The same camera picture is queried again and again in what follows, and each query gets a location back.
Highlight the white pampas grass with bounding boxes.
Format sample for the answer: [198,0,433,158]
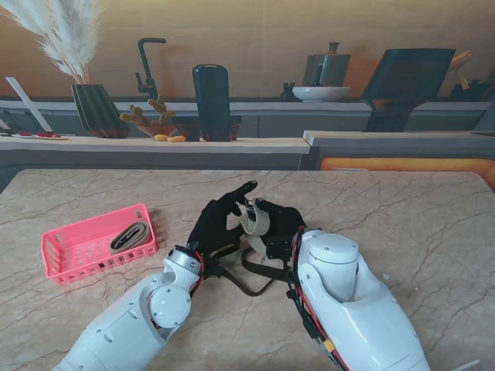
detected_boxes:
[0,0,104,85]

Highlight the red black arm cable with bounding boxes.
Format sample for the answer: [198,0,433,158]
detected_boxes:
[285,227,351,371]
[189,250,208,298]

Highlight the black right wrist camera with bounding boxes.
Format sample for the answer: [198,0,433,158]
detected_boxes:
[265,235,295,262]

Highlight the beige woven belt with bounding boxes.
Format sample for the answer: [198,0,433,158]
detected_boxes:
[236,199,272,258]
[109,222,151,256]

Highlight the dark brown woven belt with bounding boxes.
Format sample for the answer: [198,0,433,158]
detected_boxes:
[208,241,299,298]

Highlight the green cactus plant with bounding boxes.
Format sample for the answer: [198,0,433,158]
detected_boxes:
[118,94,177,127]

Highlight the dark ribbed vase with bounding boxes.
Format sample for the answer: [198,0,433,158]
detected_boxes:
[70,83,131,139]

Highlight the red black right arm cable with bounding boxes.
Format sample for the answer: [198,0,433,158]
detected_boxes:
[285,227,351,371]

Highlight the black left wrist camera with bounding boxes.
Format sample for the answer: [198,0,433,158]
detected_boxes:
[203,258,227,280]

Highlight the white plate with red food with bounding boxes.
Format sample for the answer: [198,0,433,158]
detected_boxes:
[10,131,70,141]

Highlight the white leaning board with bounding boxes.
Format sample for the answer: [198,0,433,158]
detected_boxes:
[5,77,54,133]

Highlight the grey kitchen counter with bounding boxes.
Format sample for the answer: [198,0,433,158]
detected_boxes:
[0,95,495,137]

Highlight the pink plastic storage basket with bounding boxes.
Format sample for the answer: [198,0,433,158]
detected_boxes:
[40,203,158,286]

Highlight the pale stone counter slab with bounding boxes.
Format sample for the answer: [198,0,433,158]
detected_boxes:
[302,130,495,148]

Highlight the black tall cylinder appliance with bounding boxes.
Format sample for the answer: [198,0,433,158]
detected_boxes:
[192,63,233,132]

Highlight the yellow kitchen utensils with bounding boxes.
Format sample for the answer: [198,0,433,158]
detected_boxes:
[448,49,473,73]

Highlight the black utensil holder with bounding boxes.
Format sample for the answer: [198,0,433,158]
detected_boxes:
[450,78,494,102]

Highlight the wooden bowl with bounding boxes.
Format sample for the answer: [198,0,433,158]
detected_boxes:
[135,123,179,138]

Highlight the black kitchen faucet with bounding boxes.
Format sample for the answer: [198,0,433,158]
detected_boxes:
[135,37,167,100]

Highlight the white ceramic bowl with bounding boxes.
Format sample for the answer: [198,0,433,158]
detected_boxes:
[292,86,352,103]

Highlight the small black countertop item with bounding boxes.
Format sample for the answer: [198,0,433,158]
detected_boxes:
[280,81,298,102]

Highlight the black angled slab stand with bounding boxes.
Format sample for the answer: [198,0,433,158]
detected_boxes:
[360,48,457,133]

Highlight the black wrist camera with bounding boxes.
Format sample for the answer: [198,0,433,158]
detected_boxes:
[203,258,227,280]
[265,235,295,262]

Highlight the grey lidded pot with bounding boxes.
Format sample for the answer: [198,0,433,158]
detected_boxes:
[302,41,352,88]

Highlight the light wooden counter shelf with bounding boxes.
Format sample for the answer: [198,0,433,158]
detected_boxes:
[0,134,312,155]

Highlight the red black left arm cable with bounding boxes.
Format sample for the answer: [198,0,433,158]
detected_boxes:
[189,250,208,298]

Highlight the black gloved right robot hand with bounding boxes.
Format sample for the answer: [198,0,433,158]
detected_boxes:
[253,197,309,248]

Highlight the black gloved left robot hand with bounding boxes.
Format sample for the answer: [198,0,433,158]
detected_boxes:
[187,180,259,260]

